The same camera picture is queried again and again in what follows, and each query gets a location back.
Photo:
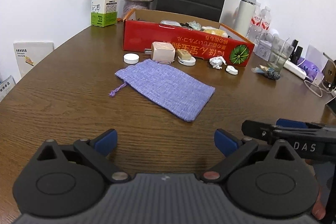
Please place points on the white thermos bottle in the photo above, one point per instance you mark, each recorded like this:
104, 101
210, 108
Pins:
243, 17

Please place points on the purple tissue package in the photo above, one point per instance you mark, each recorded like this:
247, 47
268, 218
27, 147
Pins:
313, 73

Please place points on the white round lamp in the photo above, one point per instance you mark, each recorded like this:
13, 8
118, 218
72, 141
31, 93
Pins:
274, 32

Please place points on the left water bottle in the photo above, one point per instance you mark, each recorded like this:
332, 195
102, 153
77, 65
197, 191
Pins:
254, 27

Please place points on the purple knitted pouch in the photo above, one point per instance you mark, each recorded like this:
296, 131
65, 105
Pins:
168, 87

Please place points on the water bottle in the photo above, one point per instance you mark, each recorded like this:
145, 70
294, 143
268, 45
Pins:
265, 18
254, 27

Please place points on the blue wrapper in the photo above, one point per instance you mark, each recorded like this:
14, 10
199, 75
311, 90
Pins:
266, 72

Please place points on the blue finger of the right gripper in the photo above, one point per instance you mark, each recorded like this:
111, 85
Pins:
257, 130
290, 123

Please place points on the right hand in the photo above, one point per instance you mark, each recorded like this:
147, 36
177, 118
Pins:
318, 210

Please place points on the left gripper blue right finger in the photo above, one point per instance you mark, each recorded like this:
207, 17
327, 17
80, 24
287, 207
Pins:
225, 142

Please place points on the beige charger plug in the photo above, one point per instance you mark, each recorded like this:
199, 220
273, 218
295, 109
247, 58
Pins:
161, 52

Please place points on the white round cap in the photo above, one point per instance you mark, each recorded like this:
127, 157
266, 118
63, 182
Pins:
131, 58

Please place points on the right water bottle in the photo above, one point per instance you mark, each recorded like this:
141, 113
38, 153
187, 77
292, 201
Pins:
265, 18

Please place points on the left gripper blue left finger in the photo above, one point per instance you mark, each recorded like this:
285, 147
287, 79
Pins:
106, 142

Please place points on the clear glass cup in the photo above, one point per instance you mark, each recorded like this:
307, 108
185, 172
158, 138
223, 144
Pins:
279, 54

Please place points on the white oval case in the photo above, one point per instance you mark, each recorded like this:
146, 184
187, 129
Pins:
231, 70

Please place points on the red cardboard box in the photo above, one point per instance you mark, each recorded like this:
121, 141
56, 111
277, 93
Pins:
143, 27

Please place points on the white power strip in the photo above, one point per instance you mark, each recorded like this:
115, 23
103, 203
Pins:
295, 70

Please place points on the white paper box on floor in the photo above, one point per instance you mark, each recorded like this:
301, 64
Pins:
29, 54

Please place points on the lavender small box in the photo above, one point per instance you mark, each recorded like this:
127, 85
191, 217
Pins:
263, 49

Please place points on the white round tin with soap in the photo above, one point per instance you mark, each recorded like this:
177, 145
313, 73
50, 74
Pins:
185, 58

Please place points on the white tissue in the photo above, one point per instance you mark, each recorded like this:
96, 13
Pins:
217, 62

